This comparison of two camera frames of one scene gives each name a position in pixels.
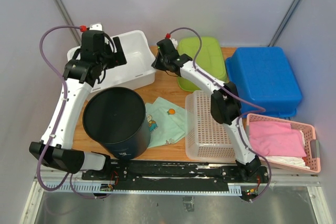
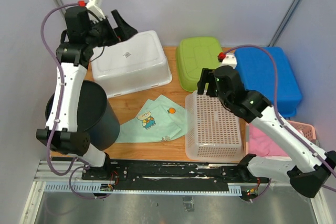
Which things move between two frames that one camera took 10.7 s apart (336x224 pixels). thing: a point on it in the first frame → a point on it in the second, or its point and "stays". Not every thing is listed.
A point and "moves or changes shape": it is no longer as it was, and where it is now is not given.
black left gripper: (121, 59) → (123, 32)
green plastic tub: (210, 58) stays
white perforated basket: (206, 140) stays
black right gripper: (157, 64) → (201, 84)
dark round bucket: (117, 117) moves or changes shape
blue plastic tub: (264, 78) stays
